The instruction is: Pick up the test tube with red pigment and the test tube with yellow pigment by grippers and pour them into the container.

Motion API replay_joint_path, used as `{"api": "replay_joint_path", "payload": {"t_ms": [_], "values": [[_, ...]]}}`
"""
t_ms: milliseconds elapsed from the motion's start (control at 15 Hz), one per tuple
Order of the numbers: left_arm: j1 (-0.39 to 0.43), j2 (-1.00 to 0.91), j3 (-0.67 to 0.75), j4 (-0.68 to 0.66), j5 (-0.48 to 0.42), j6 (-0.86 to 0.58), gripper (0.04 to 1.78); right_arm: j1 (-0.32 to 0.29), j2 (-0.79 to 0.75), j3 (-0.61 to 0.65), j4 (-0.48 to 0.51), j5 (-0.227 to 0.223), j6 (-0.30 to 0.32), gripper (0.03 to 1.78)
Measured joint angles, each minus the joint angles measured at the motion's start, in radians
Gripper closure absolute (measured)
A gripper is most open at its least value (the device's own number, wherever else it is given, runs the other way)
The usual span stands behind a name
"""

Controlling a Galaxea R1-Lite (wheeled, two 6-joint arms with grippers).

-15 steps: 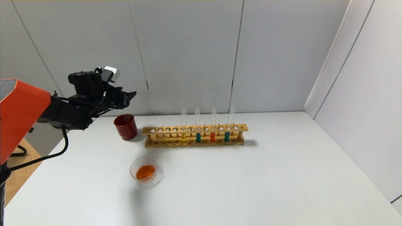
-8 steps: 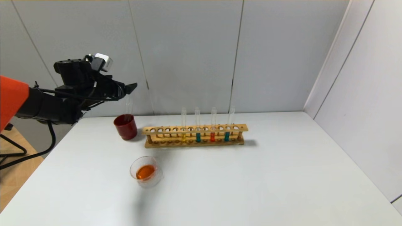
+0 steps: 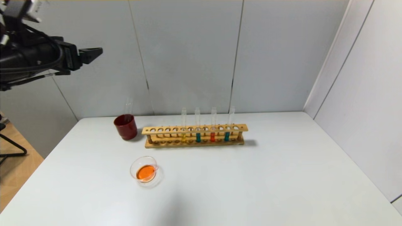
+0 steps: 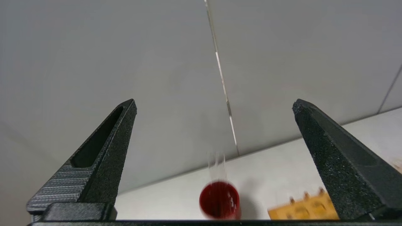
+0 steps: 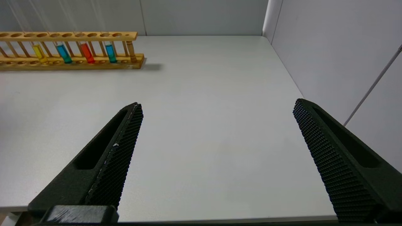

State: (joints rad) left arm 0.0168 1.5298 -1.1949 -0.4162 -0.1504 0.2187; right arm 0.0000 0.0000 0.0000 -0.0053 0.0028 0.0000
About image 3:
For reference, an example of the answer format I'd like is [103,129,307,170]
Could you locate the wooden test tube rack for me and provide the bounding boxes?
[142,124,248,148]

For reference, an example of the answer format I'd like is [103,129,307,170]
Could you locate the thin black camera cable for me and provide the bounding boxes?
[0,17,65,76]

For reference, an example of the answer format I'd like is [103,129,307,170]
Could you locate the teal pigment glass test tube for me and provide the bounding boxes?
[224,106,235,142]
[194,107,201,143]

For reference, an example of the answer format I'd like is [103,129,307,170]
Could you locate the clear glass dish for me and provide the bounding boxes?
[130,156,165,188]

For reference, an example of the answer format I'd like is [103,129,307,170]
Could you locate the black metal stand leg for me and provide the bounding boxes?
[0,124,28,165]

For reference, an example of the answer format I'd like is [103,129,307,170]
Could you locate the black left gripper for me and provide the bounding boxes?
[33,39,103,71]

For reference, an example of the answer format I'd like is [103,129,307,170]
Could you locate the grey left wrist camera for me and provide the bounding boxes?
[2,0,43,23]

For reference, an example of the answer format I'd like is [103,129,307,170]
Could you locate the dark red cup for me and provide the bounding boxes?
[114,114,138,141]

